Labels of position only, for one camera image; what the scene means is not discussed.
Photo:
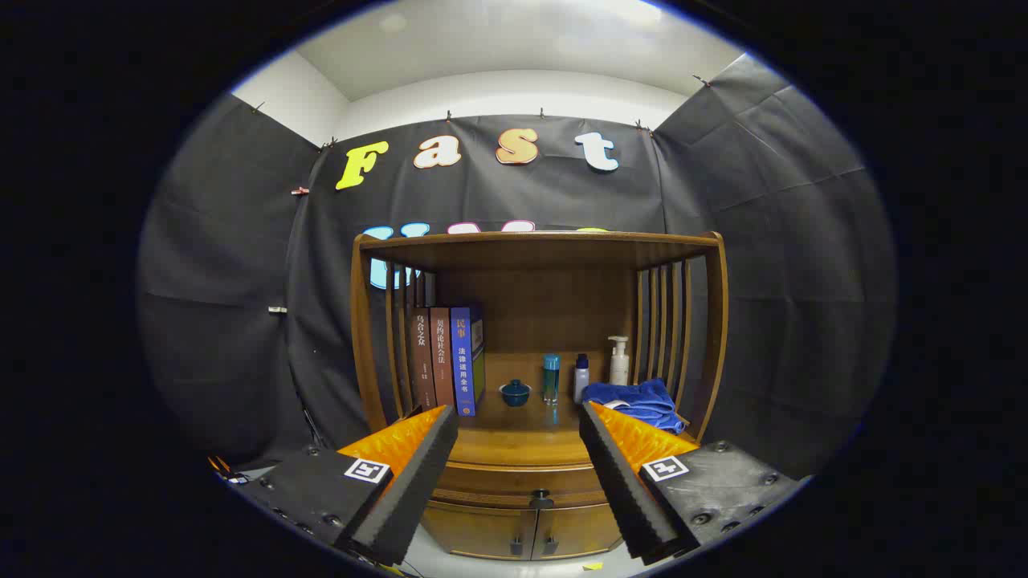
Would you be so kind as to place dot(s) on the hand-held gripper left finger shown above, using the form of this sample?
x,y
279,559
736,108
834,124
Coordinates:
x,y
418,482

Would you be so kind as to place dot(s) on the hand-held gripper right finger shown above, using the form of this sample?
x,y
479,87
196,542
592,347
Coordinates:
x,y
622,482

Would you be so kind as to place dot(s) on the wooden drawer with black knob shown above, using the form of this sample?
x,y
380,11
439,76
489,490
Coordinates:
x,y
514,482

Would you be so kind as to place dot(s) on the wooden cabinet door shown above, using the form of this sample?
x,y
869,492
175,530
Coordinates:
x,y
578,530
474,531

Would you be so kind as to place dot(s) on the wooden countertop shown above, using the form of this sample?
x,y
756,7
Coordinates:
x,y
522,437

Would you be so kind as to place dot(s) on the wooden cabinet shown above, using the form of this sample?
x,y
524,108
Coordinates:
x,y
530,313

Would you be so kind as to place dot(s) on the folded blue towel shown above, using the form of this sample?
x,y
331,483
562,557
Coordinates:
x,y
638,405

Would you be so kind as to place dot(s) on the white bottle with blue cap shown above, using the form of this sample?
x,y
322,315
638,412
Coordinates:
x,y
581,384

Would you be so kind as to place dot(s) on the white pump bottle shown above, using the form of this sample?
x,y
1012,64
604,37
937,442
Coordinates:
x,y
619,368

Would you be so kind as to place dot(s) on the dark brown book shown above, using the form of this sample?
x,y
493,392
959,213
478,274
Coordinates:
x,y
422,361

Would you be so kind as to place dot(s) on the reddish brown book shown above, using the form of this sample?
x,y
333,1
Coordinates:
x,y
442,361

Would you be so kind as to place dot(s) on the clear blue bottle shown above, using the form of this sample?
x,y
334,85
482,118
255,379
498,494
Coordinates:
x,y
551,381

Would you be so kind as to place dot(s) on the thick blue book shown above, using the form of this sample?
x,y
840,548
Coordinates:
x,y
463,361

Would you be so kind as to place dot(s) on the blue lidded teacup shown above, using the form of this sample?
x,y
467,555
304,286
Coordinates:
x,y
515,393

